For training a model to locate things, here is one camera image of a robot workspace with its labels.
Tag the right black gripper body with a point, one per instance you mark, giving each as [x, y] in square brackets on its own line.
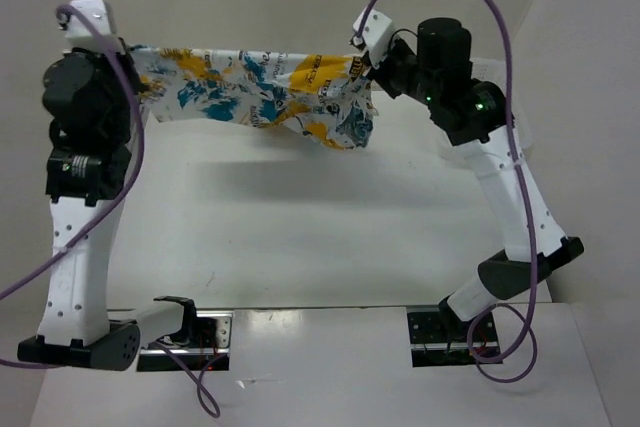
[398, 72]

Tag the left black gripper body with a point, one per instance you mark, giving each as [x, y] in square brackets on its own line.
[120, 114]

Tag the patterned white teal yellow shorts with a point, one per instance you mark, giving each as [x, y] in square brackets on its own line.
[324, 98]

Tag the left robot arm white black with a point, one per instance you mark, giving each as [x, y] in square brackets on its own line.
[90, 169]

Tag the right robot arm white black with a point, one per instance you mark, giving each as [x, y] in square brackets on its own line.
[471, 113]

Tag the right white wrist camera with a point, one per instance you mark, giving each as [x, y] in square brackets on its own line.
[372, 35]

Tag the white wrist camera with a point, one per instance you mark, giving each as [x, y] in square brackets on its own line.
[89, 25]
[372, 35]

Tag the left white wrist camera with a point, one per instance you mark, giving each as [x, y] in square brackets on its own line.
[89, 25]

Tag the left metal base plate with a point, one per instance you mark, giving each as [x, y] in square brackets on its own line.
[205, 348]

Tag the metal base plate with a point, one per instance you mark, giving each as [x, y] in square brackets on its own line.
[205, 348]
[435, 341]

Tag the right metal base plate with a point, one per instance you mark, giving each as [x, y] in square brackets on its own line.
[435, 341]

